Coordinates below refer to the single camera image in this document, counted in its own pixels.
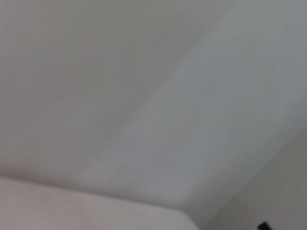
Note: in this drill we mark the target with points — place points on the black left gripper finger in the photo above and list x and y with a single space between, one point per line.
263 226

